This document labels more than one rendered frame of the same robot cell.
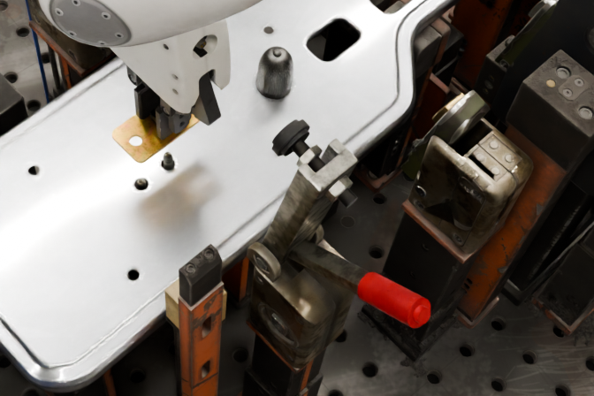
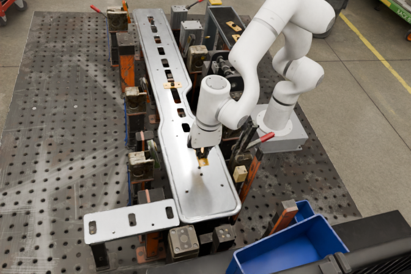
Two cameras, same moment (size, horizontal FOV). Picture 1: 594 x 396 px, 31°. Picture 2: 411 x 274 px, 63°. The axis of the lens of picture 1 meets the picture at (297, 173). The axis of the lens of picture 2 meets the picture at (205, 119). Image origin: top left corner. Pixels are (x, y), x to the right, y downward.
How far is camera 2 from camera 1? 79 cm
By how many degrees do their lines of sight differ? 38
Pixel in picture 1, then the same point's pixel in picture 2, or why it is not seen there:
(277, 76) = not seen: hidden behind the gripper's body
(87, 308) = (225, 196)
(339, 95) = not seen: hidden behind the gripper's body
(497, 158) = not seen: hidden behind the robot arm
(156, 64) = (215, 137)
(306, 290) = (247, 155)
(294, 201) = (250, 135)
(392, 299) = (269, 136)
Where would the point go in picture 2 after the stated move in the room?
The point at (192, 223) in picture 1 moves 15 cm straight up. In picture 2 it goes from (215, 170) to (222, 144)
